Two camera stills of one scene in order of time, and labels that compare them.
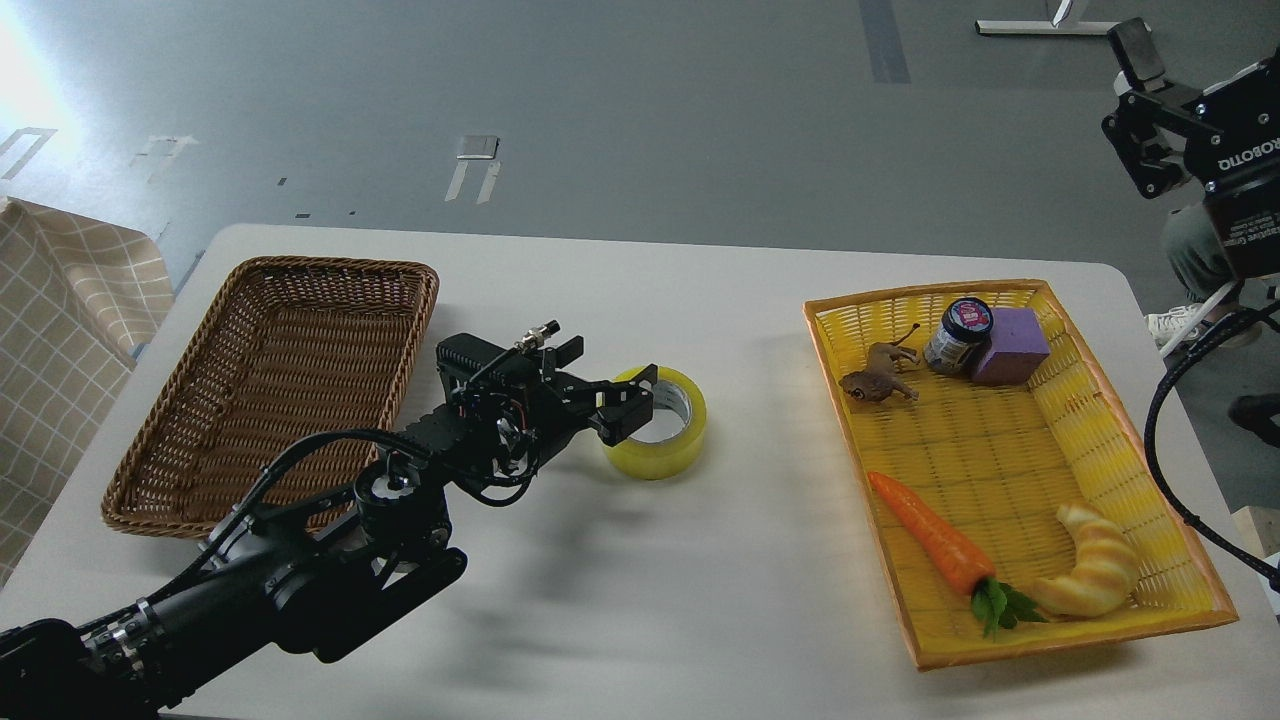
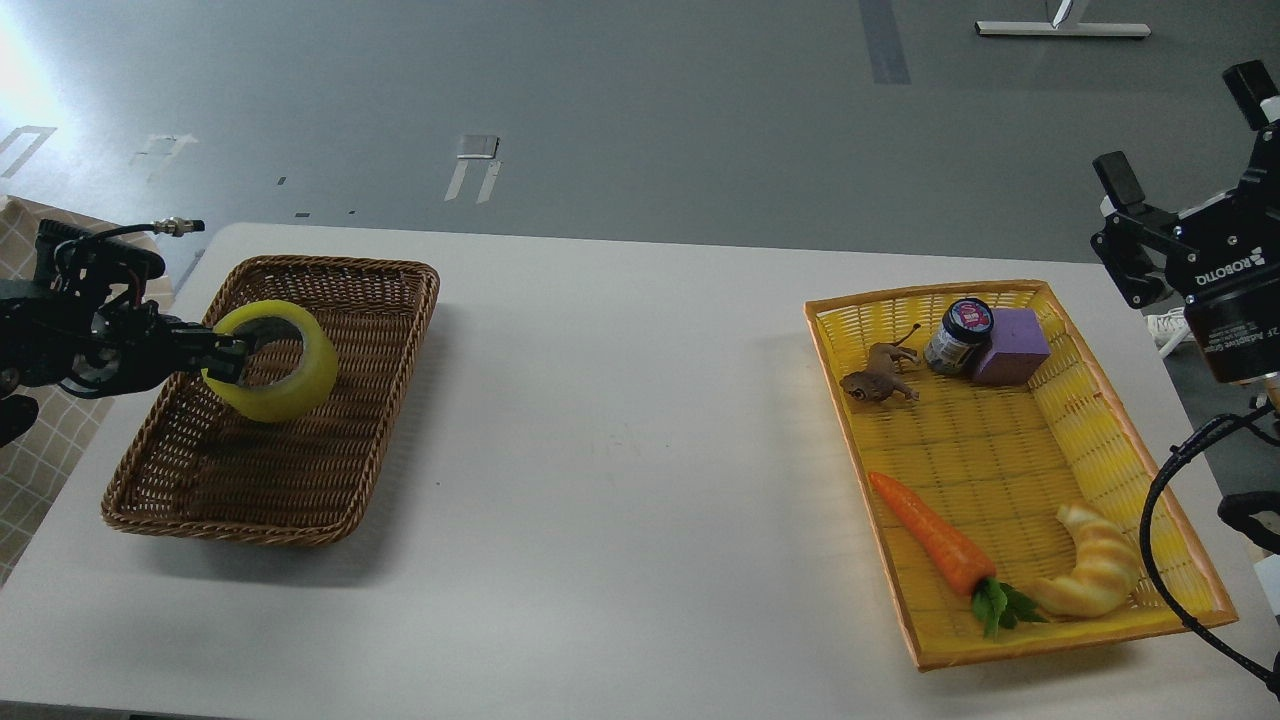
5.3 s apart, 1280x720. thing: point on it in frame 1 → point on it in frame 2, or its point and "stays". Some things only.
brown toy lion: [877, 381] stays
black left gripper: [565, 405] → [151, 344]
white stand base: [1054, 27] stays
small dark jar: [962, 341] stays
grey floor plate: [480, 147] stays
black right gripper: [1231, 147] → [1221, 256]
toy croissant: [1104, 573] stays
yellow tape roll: [669, 446] → [311, 387]
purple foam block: [1019, 347] stays
